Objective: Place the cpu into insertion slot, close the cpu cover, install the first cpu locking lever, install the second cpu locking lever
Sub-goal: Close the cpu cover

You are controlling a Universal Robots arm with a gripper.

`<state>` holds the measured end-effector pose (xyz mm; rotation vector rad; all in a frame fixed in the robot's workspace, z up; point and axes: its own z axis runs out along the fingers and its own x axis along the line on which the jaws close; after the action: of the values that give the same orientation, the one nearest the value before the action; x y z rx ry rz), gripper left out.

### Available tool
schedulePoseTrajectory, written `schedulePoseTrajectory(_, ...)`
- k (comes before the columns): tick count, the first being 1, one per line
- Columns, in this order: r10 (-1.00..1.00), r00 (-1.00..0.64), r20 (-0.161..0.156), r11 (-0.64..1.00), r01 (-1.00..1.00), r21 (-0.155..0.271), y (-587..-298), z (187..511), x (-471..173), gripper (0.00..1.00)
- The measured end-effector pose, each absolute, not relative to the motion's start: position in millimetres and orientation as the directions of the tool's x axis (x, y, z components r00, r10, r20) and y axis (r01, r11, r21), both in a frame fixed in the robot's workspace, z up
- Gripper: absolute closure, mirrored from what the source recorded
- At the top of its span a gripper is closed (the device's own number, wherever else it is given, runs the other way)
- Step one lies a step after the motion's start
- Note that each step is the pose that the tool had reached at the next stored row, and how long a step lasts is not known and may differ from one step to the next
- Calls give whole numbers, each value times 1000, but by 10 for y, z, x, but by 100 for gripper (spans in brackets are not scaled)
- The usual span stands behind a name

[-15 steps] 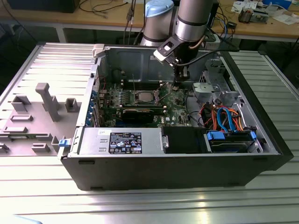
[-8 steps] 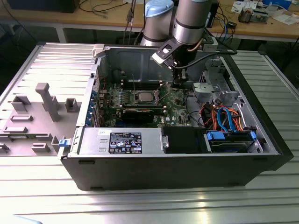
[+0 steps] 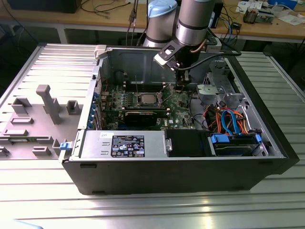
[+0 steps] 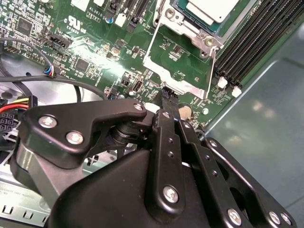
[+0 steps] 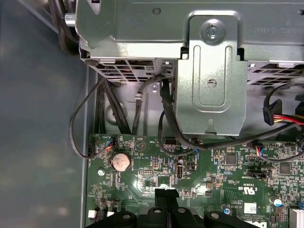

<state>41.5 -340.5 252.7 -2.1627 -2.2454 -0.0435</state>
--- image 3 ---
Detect metal socket cover frame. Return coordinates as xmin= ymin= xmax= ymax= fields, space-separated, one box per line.
xmin=156 ymin=83 xmax=171 ymax=107

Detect silver CPU plate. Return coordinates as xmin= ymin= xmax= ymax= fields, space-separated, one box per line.
xmin=141 ymin=94 xmax=156 ymax=105

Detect black RAM slot row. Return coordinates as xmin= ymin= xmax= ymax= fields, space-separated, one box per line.
xmin=123 ymin=106 xmax=169 ymax=116
xmin=125 ymin=81 xmax=166 ymax=93

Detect CPU socket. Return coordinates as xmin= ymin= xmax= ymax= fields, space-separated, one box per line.
xmin=138 ymin=92 xmax=164 ymax=107

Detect blue expansion slot retainers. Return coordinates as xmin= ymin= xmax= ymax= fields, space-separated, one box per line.
xmin=87 ymin=92 xmax=100 ymax=129

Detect metal drive cage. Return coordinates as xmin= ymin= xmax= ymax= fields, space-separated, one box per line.
xmin=196 ymin=59 xmax=250 ymax=113

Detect black tower box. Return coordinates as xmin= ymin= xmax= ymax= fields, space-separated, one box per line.
xmin=209 ymin=0 xmax=224 ymax=29

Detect green motherboard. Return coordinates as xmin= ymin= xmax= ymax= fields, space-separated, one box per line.
xmin=100 ymin=82 xmax=198 ymax=131

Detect metal heat sink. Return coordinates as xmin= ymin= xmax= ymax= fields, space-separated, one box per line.
xmin=243 ymin=8 xmax=260 ymax=24

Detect black plastic shroud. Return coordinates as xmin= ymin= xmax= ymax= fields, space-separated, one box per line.
xmin=165 ymin=129 xmax=213 ymax=157

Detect beige plastic case latch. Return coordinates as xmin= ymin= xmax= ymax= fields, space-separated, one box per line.
xmin=94 ymin=44 xmax=107 ymax=60

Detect hard disk in blue carrier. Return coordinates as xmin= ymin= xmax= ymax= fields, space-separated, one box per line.
xmin=209 ymin=133 xmax=263 ymax=157

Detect wooden desk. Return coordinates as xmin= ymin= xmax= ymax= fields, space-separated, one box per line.
xmin=0 ymin=0 xmax=305 ymax=45

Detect black rating label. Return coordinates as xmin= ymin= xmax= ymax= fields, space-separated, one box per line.
xmin=111 ymin=135 xmax=145 ymax=158

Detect blue cardboard box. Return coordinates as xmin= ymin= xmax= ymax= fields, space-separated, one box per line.
xmin=266 ymin=0 xmax=298 ymax=9

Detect black open PC case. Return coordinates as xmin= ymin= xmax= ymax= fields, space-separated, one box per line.
xmin=58 ymin=44 xmax=300 ymax=196

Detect silver power supply unit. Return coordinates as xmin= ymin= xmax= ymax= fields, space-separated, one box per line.
xmin=80 ymin=130 xmax=167 ymax=159

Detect large black case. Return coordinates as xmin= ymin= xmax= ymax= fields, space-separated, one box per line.
xmin=7 ymin=0 xmax=82 ymax=14

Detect grey parts rack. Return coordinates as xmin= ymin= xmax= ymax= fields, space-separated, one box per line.
xmin=0 ymin=84 xmax=84 ymax=160

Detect pale blue rounded object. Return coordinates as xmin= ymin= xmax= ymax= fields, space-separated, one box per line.
xmin=13 ymin=219 xmax=45 ymax=229

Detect black camera cable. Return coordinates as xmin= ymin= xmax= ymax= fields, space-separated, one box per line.
xmin=177 ymin=51 xmax=243 ymax=71

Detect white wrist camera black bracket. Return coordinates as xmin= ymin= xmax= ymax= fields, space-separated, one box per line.
xmin=153 ymin=40 xmax=183 ymax=71

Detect black looped wire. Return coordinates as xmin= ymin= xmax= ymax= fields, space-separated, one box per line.
xmin=189 ymin=90 xmax=208 ymax=131

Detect blue network cable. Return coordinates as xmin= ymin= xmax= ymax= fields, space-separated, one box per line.
xmin=227 ymin=18 xmax=236 ymax=46

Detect hanging grey cable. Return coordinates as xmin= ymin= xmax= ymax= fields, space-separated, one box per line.
xmin=125 ymin=0 xmax=139 ymax=46

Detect blue flat data wire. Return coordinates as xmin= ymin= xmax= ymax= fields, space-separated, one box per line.
xmin=221 ymin=109 xmax=242 ymax=137

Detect orange wire bundle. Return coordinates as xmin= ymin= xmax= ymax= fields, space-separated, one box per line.
xmin=204 ymin=104 xmax=251 ymax=135

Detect thin red wire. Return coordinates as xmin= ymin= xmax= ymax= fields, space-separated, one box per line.
xmin=96 ymin=77 xmax=110 ymax=93

